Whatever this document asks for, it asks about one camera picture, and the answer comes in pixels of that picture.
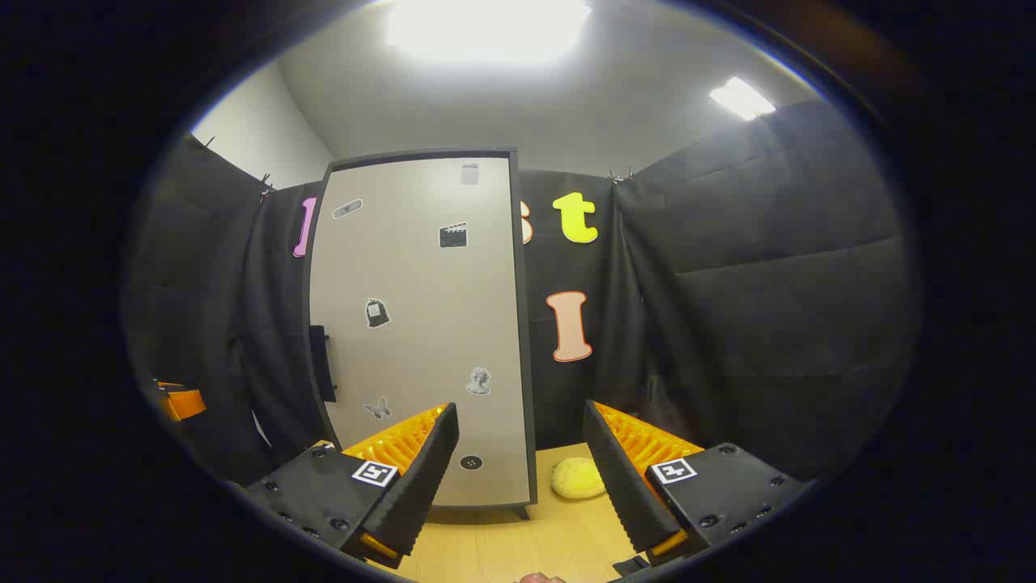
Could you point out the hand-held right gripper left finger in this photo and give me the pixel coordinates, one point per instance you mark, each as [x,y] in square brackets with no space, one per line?
[421,478]

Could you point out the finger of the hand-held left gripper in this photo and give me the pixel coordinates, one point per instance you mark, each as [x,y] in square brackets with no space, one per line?
[184,402]

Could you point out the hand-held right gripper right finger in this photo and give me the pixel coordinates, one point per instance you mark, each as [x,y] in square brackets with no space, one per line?
[619,478]

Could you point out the grey cabinet door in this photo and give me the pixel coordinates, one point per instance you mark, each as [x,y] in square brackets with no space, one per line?
[421,324]

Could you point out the dark grey cabinet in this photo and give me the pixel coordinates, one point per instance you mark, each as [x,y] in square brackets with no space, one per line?
[524,324]

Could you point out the yellow fluffy round pad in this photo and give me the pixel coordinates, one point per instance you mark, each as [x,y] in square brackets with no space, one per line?
[578,478]

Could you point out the black backdrop cloth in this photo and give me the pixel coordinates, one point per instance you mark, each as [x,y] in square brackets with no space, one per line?
[769,283]

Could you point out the small ceiling light panel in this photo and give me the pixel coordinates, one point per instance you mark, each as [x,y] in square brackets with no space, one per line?
[740,97]

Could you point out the large ceiling light panel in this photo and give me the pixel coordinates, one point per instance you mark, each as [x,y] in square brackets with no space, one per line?
[486,28]

